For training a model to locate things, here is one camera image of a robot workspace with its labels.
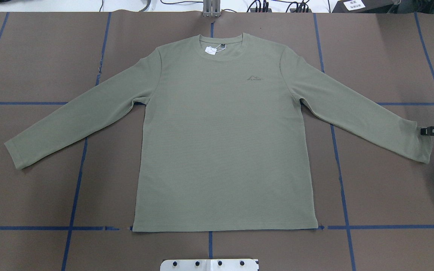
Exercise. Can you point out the olive green long-sleeve shirt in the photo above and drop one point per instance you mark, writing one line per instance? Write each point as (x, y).
(223, 139)

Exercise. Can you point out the black box with label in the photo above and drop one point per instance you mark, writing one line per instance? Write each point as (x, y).
(365, 6)

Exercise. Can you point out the white paper hang tag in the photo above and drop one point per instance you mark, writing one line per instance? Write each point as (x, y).
(211, 50)

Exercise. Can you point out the silver camera stand post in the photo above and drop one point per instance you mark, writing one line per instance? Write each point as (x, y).
(211, 8)

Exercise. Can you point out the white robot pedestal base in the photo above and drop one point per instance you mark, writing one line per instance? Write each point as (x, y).
(210, 265)

